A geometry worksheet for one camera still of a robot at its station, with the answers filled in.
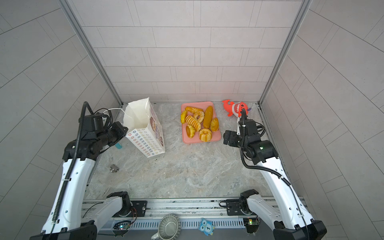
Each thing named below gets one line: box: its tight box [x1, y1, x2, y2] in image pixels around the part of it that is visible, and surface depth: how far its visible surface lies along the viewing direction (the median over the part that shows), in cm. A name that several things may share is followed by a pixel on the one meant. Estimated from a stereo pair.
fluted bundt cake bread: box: [199, 128, 212, 142], surface depth 96 cm
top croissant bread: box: [185, 106, 203, 114], surface depth 108 cm
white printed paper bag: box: [123, 97, 166, 158], surface depth 76 cm
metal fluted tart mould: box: [158, 214, 182, 240], surface depth 68 cm
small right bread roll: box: [210, 117, 219, 132], surface depth 101 cm
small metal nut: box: [109, 164, 120, 173], surface depth 83 cm
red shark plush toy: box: [222, 99, 252, 118], surface depth 107 cm
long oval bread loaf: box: [203, 105, 214, 129], surface depth 104 cm
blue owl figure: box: [198, 217, 215, 236], surface depth 67 cm
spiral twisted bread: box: [185, 115, 201, 132], surface depth 101 cm
